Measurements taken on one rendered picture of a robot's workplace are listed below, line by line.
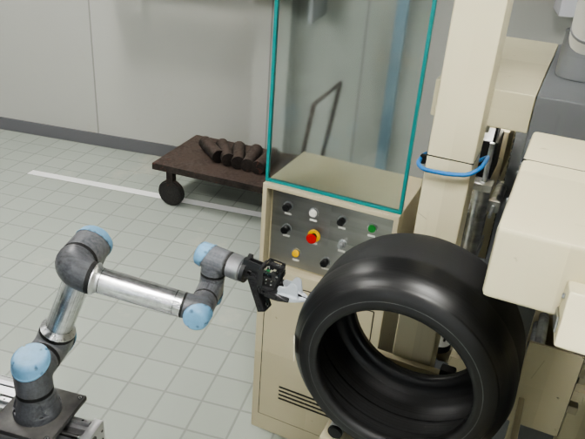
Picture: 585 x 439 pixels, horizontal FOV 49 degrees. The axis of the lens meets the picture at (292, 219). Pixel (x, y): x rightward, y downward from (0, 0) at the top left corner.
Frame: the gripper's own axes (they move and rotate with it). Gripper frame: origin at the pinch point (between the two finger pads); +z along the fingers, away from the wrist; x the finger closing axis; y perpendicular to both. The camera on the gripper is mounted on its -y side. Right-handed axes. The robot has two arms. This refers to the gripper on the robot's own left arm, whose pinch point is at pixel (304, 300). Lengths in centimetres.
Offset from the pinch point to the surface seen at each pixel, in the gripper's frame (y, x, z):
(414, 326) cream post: -14.6, 28.0, 29.1
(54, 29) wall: -60, 302, -368
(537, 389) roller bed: -14, 21, 68
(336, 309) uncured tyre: 10.9, -12.5, 12.6
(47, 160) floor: -160, 253, -335
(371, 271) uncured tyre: 22.8, -8.3, 18.0
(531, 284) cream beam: 49, -34, 51
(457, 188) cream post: 35, 28, 29
